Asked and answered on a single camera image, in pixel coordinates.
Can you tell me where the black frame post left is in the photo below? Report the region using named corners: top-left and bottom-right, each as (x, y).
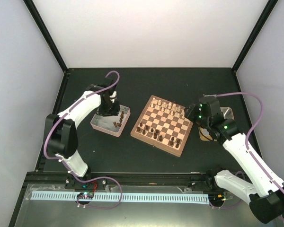
top-left (23, 0), bottom-right (68, 72)

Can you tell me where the pink metal tray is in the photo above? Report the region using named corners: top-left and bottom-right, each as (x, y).
top-left (90, 105), bottom-right (131, 137)

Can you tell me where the light blue slotted cable duct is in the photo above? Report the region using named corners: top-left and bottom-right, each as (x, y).
top-left (30, 191), bottom-right (209, 205)

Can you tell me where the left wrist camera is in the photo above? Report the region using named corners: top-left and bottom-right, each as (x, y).
top-left (109, 91), bottom-right (117, 103)

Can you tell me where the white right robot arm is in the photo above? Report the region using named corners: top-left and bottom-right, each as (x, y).
top-left (184, 95), bottom-right (284, 224)

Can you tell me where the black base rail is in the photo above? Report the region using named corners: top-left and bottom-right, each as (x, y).
top-left (24, 172), bottom-right (221, 192)

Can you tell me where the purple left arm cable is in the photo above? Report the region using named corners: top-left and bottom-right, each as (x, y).
top-left (43, 70), bottom-right (121, 185)

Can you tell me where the black frame post right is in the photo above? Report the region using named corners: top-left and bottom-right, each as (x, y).
top-left (232, 0), bottom-right (278, 73)

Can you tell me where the dark queen in tray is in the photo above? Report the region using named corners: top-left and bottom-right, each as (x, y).
top-left (119, 112), bottom-right (124, 123)

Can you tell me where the white chess pieces row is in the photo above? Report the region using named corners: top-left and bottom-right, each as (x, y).
top-left (146, 97), bottom-right (190, 124)

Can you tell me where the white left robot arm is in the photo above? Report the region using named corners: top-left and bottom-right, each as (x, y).
top-left (43, 79), bottom-right (120, 189)

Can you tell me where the yellow metal tray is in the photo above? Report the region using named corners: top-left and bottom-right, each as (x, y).
top-left (198, 107), bottom-right (234, 141)

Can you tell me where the wooden chess board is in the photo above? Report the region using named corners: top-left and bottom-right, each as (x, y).
top-left (131, 95), bottom-right (193, 157)

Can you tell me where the black frame post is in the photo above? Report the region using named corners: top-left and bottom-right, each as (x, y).
top-left (232, 0), bottom-right (278, 73)
top-left (23, 0), bottom-right (68, 72)

